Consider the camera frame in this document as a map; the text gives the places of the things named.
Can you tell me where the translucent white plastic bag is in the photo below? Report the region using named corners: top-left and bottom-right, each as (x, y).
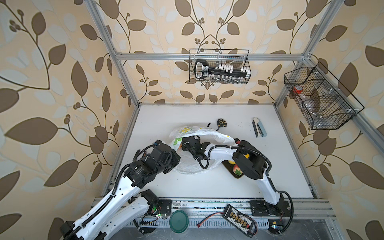
top-left (169, 126), bottom-right (237, 175)

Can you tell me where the black charger board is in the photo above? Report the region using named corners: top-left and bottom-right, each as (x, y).
top-left (223, 204), bottom-right (258, 238)

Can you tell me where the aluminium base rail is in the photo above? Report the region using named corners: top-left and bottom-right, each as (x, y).
top-left (136, 198), bottom-right (337, 230)

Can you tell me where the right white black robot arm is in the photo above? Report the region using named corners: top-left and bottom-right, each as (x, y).
top-left (181, 136), bottom-right (294, 218)

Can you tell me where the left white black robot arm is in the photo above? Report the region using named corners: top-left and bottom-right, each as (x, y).
top-left (60, 140), bottom-right (181, 240)

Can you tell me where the black wire basket wall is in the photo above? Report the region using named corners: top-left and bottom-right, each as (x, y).
top-left (284, 62), bottom-right (365, 130)
top-left (189, 48), bottom-right (252, 85)

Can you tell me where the black wire basket back wall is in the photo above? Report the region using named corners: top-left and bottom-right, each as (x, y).
top-left (189, 48), bottom-right (252, 85)

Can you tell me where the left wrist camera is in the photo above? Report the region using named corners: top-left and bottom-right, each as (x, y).
top-left (152, 140), bottom-right (164, 148)

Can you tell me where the grey blue stapler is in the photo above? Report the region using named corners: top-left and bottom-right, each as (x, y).
top-left (252, 118), bottom-right (267, 138)

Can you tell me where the red black cable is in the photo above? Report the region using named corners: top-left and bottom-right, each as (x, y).
top-left (197, 211), bottom-right (225, 228)

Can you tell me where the clear bottle red cap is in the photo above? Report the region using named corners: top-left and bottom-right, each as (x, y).
top-left (293, 86), bottom-right (316, 116)

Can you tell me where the green round lid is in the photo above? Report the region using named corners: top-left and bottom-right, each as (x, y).
top-left (169, 210), bottom-right (189, 234)

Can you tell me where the black square tray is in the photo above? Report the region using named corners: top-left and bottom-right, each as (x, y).
top-left (222, 160), bottom-right (244, 179)

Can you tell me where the black wire basket right wall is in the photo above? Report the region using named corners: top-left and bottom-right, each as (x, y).
top-left (284, 62), bottom-right (365, 130)

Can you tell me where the black socket set holder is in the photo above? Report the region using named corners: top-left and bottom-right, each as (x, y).
top-left (193, 60), bottom-right (252, 81)

